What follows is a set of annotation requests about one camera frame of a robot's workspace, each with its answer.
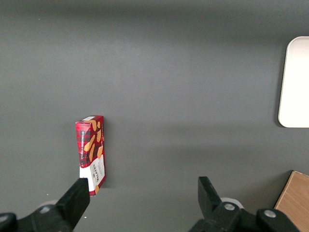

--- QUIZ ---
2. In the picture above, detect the beige rectangular tray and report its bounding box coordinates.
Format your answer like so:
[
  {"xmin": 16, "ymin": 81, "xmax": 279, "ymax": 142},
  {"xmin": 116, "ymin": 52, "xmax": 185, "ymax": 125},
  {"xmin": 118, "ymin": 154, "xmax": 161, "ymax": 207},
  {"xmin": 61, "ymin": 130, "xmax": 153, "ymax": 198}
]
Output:
[{"xmin": 278, "ymin": 36, "xmax": 309, "ymax": 128}]

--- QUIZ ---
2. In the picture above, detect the wooden two-drawer cabinet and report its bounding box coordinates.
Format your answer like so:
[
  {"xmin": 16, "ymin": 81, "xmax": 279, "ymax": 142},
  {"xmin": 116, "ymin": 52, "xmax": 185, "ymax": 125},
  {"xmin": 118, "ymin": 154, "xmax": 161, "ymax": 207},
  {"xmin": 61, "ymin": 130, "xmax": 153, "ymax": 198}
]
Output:
[{"xmin": 274, "ymin": 170, "xmax": 309, "ymax": 232}]

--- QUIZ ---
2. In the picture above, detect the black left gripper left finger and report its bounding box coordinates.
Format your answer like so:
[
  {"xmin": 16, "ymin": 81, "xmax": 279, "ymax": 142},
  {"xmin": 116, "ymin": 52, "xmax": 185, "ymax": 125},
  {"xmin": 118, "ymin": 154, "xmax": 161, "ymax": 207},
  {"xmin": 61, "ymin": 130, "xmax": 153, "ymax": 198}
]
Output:
[{"xmin": 0, "ymin": 177, "xmax": 91, "ymax": 232}]

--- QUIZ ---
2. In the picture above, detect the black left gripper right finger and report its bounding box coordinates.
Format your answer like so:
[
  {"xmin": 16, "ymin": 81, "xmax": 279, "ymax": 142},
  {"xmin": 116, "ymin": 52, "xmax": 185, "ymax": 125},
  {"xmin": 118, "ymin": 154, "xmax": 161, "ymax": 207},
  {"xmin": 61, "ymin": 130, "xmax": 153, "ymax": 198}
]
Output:
[{"xmin": 188, "ymin": 176, "xmax": 300, "ymax": 232}]

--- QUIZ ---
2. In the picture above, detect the red tartan shortbread box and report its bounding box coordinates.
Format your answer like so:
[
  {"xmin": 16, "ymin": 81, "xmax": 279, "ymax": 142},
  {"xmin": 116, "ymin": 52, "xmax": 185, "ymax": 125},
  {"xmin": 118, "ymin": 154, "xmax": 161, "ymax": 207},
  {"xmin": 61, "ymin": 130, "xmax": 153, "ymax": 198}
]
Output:
[{"xmin": 75, "ymin": 115, "xmax": 106, "ymax": 197}]

